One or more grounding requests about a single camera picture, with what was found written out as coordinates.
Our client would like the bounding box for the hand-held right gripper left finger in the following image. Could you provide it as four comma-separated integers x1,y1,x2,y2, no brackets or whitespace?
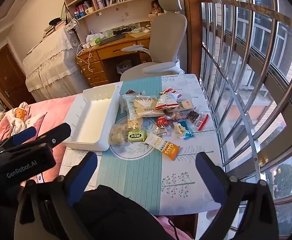
13,151,99,240

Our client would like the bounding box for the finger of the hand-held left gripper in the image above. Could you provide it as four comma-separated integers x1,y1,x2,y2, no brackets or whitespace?
0,126,37,153
11,122,72,153

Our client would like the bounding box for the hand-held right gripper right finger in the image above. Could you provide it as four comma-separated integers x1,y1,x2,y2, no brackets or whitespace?
195,152,279,240

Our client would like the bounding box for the white plastic storage bin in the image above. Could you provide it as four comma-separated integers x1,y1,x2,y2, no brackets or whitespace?
61,83,121,152

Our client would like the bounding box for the clear cookie packet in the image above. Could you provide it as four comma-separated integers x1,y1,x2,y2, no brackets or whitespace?
109,124,126,147
126,119,144,131

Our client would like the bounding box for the green snack packet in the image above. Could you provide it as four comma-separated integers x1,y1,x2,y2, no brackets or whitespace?
128,130,148,142

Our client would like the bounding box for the beige snack packet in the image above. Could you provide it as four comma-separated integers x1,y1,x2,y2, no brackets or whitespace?
167,100,194,113

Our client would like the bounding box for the large clear beige cracker bag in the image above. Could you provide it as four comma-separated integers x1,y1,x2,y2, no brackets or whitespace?
132,97,168,118

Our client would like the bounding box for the pink bed blanket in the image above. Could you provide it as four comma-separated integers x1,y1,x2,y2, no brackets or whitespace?
0,94,82,178

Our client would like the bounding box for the pink slipper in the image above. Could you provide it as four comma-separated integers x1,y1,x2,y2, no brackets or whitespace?
206,209,223,220

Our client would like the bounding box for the teal striped placemat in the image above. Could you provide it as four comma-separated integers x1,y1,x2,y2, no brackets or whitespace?
58,74,224,215

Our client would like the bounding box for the orange oat bar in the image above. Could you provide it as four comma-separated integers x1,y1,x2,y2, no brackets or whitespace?
161,142,181,160

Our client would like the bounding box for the person's dark clothing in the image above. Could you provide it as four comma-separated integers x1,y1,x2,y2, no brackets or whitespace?
72,184,176,240

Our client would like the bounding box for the blue snack packet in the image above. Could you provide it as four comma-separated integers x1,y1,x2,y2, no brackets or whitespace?
173,121,194,139

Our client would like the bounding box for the red striped snack packet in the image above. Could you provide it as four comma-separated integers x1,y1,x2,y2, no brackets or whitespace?
195,114,209,131

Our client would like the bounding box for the brown wooden door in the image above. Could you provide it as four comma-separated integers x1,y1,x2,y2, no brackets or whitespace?
0,44,36,105

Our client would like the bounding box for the pink garment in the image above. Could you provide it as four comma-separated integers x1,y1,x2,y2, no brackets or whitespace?
153,215,194,240

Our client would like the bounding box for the dark nut snack packet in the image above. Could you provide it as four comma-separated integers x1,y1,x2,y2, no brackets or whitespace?
187,110,200,123

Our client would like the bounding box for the small clear snack packet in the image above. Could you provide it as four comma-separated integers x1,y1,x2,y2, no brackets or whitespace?
156,127,173,137

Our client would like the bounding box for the white and gold snack bar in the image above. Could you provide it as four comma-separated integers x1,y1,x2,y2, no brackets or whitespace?
143,132,164,147

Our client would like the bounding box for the clear mixed nut packet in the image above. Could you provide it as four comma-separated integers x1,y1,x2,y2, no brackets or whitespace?
166,111,189,120

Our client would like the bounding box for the lace covered piano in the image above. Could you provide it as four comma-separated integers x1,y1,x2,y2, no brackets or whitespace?
23,26,86,102

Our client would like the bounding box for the wooden desk with drawers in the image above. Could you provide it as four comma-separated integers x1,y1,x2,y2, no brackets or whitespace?
76,31,153,87

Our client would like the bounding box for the metal window grille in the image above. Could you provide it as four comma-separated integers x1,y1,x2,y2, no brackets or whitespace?
198,0,292,240

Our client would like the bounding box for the patterned hanging bag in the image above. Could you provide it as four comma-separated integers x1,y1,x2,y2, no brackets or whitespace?
64,17,80,34

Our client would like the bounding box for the black keyboard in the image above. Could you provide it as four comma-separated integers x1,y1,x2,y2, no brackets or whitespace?
99,34,126,45

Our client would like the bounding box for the wooden bookshelf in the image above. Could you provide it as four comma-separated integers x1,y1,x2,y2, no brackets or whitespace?
61,0,161,22

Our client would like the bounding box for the grey office chair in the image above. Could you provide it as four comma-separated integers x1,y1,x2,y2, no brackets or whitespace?
119,0,188,82

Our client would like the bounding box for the small doll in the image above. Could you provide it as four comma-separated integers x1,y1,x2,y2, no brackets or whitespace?
150,0,164,14

